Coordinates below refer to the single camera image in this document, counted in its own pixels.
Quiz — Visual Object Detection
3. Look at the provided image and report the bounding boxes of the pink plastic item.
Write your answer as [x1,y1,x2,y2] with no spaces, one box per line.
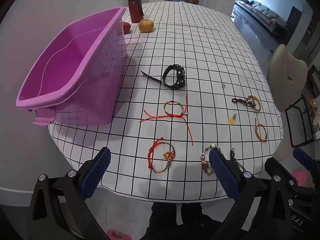
[291,170,309,187]

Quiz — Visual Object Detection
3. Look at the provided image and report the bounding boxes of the multicolour bracelet with red string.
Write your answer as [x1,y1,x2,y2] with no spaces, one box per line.
[139,94,194,146]

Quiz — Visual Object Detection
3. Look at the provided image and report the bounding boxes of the orange fruit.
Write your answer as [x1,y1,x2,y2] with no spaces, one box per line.
[139,19,155,33]

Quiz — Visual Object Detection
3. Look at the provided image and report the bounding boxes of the black cord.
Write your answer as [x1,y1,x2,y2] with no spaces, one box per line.
[230,148,244,172]

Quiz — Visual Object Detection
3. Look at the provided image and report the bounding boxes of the grey sofa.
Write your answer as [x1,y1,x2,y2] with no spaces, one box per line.
[236,0,288,34]

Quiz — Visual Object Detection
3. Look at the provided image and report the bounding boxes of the brown braided bracelet bundle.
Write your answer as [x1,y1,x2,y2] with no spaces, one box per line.
[231,95,262,113]

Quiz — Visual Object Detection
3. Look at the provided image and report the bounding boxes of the pink plastic object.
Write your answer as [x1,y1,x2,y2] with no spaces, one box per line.
[106,229,132,240]

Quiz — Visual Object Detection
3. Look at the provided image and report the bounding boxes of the thin necklace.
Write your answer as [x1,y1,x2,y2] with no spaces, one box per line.
[285,52,304,81]

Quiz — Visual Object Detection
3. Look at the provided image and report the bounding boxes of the black wrist watch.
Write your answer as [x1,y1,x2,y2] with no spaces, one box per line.
[141,64,187,91]

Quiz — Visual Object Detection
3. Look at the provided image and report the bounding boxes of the black wire rack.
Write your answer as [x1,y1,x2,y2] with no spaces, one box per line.
[284,95,320,148]

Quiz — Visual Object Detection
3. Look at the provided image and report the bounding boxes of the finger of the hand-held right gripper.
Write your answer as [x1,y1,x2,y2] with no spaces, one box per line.
[293,147,320,188]
[264,157,304,193]

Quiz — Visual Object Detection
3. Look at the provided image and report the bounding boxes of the red water bottle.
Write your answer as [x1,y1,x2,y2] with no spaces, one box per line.
[127,0,143,23]

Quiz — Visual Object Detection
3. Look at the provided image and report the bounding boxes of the beaded bracelet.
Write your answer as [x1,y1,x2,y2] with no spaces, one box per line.
[200,144,223,174]

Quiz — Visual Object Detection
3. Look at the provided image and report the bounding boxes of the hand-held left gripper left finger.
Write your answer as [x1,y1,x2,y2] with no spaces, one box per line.
[27,147,112,240]

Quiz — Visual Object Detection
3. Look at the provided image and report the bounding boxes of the thin multicolour braided bracelet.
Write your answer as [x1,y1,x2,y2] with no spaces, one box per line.
[254,117,268,142]

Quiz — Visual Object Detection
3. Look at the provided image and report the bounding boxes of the person's dark trousers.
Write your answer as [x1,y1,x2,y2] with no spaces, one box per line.
[145,201,225,240]

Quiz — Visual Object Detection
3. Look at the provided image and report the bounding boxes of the red bracelet with amber pendant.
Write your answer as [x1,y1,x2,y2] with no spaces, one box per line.
[147,137,175,173]

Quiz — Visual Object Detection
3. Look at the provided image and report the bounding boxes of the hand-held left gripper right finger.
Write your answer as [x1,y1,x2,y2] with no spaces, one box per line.
[208,147,295,240]

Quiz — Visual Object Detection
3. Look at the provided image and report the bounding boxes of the purple plastic bin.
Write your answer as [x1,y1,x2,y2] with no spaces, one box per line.
[16,6,128,126]

